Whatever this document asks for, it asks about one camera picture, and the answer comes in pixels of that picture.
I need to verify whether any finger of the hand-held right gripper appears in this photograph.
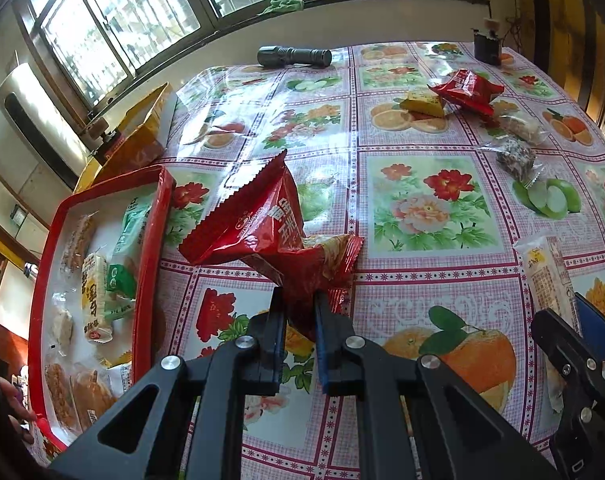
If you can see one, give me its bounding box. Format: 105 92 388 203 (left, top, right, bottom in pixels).
530 308 605 480
574 291 605 361

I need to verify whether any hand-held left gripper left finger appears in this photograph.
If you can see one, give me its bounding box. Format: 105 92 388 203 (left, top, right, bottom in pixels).
47 286 289 480

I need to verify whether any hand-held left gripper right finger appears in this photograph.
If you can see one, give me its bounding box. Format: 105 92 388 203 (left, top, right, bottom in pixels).
313 291 561 480

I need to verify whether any rice cracker packet yellow label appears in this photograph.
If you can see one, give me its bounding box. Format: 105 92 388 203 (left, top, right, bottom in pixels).
513 236 583 413
80 252 116 345

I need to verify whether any large red snack packet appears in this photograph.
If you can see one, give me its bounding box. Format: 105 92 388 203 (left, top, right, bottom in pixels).
177 149 366 341

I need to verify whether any red rimmed white tray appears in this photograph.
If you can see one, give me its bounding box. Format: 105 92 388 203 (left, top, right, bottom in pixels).
27 165 178 456

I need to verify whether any clear white rice cake packet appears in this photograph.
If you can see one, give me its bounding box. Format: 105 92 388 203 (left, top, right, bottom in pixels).
47 292 76 356

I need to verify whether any floral plastic tablecloth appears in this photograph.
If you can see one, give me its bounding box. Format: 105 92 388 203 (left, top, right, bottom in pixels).
32 40 605 480

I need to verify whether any green snack packet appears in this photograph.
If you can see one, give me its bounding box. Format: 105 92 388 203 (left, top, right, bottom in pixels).
105 194 154 321

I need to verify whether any clear dark seed bar packet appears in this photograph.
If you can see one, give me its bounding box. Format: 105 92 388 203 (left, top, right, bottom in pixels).
477 136 546 186

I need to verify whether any clear pale snack packet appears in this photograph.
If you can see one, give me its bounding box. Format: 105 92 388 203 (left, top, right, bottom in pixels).
483 100 551 143

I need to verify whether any clear peanut brittle packet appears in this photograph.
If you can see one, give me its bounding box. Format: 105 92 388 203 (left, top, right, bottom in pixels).
60 214 97 273

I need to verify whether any yellow cardboard box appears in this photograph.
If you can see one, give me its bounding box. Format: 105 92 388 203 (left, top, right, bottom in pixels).
75 81 178 196

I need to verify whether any yellow snack packet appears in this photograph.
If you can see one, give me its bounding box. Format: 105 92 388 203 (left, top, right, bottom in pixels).
399 91 448 120

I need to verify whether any small red snack packet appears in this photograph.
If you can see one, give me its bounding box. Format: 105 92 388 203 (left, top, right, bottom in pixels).
427 69 506 118

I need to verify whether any grey metal flashlight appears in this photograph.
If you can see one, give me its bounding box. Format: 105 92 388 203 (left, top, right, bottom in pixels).
257 45 333 68

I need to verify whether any black device with pale top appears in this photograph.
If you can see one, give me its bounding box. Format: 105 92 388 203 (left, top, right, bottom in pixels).
473 17 503 66

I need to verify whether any white standing air conditioner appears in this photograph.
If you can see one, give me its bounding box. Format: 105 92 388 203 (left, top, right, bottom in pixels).
0 62 93 188

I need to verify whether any green cloth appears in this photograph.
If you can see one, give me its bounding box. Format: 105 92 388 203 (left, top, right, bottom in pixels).
260 0 306 16

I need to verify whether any barred window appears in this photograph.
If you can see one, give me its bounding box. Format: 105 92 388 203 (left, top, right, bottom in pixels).
12 0 453 111

